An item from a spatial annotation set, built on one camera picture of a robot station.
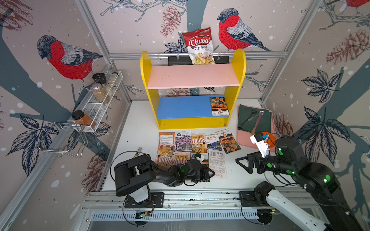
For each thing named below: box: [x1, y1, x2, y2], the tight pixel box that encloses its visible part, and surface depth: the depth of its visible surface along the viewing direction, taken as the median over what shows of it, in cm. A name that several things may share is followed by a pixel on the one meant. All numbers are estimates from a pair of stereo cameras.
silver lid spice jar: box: [91, 82, 107, 104], surface depth 74 cm
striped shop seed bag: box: [190, 132, 208, 155], surface depth 97 cm
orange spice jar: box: [71, 110, 96, 129], surface depth 62 cm
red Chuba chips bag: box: [182, 26, 216, 65], surface depth 85 cm
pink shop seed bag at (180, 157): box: [172, 151, 191, 166], surface depth 90 cm
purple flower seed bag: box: [175, 130, 193, 152], surface depth 97 cm
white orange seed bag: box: [158, 131, 175, 150], surface depth 100 cm
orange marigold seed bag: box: [217, 128, 242, 155], surface depth 97 cm
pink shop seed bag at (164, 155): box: [155, 143, 177, 167], surface depth 92 cm
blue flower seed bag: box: [205, 133, 224, 152], surface depth 97 cm
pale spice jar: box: [107, 72, 120, 88], surface depth 87 cm
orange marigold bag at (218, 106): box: [209, 96, 230, 116], surface depth 100 cm
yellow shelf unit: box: [139, 49, 247, 130], surface depth 90 cm
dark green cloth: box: [237, 104, 272, 134], surface depth 109 cm
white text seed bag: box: [208, 148, 228, 180], surface depth 87 cm
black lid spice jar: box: [92, 72, 107, 87], surface depth 75 cm
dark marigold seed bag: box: [200, 152, 210, 166], surface depth 89 cm
